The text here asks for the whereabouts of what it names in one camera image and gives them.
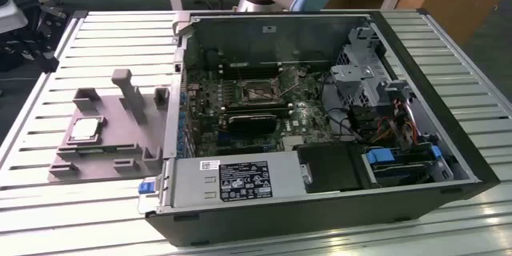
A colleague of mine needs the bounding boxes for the green motherboard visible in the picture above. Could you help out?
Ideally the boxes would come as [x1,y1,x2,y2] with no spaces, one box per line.
[181,66,337,158]

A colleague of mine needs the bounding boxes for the small silver heatsink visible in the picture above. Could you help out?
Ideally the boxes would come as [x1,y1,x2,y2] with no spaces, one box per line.
[281,135,304,150]

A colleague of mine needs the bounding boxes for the black open PC case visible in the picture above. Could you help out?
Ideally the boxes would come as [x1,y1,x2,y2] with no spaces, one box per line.
[137,9,501,248]

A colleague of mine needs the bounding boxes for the hard disk in blue carrier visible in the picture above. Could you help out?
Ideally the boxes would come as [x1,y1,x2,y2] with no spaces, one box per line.
[361,146,439,186]

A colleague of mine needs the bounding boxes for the silver power supply with label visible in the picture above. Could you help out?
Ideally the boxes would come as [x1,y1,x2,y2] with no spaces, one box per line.
[167,151,307,209]

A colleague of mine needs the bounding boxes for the silver metal drive cage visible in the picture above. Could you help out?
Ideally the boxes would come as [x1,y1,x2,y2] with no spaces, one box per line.
[329,26,405,109]

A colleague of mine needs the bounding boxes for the CPU socket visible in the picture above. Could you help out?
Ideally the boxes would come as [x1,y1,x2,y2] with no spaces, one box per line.
[239,80,281,103]

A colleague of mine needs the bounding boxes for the blue case latch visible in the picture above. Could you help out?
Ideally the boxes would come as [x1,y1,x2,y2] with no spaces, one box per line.
[137,179,157,194]

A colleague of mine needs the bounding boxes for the black RAM slot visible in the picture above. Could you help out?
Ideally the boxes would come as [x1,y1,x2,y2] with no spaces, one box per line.
[221,70,281,80]
[221,62,281,71]

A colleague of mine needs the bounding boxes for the coloured wire bundle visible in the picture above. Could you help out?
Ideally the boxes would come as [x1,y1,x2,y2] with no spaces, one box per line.
[371,97,421,149]

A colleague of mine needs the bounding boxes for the grey parts rack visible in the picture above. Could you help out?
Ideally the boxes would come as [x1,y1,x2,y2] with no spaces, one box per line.
[47,68,171,183]

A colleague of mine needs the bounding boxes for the silver square CPU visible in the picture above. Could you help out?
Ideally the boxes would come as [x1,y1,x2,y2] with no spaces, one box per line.
[67,117,101,143]

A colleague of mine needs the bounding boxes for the thin black wire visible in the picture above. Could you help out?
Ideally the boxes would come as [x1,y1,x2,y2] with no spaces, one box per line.
[325,107,365,143]

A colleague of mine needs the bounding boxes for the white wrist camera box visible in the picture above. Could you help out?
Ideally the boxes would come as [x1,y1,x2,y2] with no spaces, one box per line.
[0,0,29,34]

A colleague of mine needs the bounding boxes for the green RAM stick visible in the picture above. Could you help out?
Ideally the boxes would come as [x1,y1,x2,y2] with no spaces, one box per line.
[77,146,136,152]

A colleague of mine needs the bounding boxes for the black plastic drive shroud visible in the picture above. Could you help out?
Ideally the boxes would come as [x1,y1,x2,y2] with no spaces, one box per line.
[295,143,371,194]

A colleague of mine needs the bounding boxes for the black installed RAM stick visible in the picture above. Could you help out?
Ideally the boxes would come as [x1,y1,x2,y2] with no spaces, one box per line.
[227,103,289,110]
[225,108,292,115]

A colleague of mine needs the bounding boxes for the black graphics card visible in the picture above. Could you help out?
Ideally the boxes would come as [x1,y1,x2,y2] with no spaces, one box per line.
[227,113,279,135]

